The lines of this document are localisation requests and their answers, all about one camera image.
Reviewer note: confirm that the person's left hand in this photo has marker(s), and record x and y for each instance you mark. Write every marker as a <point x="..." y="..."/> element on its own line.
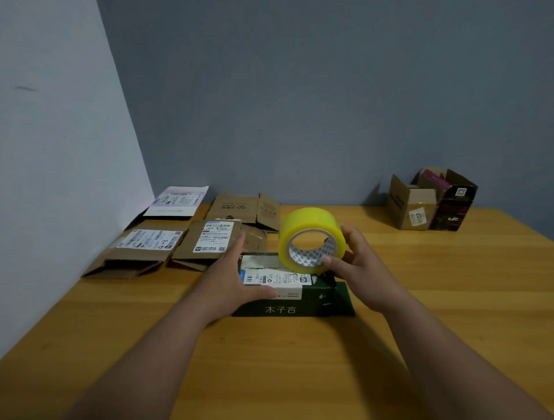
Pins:
<point x="227" y="285"/>

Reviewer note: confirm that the person's right hand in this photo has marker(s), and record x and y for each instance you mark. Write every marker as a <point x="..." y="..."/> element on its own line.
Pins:
<point x="368" y="272"/>

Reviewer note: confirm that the brown carton with label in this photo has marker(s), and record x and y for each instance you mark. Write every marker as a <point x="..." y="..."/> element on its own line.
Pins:
<point x="188" y="248"/>

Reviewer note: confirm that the green box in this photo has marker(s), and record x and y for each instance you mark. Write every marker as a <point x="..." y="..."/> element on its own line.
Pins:
<point x="294" y="303"/>

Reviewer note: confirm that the plain brown carton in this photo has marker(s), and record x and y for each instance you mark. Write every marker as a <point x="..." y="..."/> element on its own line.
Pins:
<point x="238" y="207"/>

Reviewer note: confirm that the small brown cardboard box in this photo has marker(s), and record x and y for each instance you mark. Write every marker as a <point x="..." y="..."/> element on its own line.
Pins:
<point x="407" y="203"/>

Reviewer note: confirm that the yellow tape roll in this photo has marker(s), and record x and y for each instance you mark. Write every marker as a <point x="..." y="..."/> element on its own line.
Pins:
<point x="307" y="220"/>

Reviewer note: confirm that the black box white label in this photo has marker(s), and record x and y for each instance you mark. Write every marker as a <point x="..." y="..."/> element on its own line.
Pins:
<point x="177" y="199"/>

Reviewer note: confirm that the pink and black carton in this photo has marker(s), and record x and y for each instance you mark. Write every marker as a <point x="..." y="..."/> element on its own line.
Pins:
<point x="454" y="203"/>

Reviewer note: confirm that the person's left forearm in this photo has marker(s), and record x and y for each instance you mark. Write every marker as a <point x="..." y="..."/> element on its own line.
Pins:
<point x="138" y="372"/>

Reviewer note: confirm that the person's right forearm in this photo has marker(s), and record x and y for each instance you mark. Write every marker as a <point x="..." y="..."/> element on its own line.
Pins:
<point x="467" y="363"/>

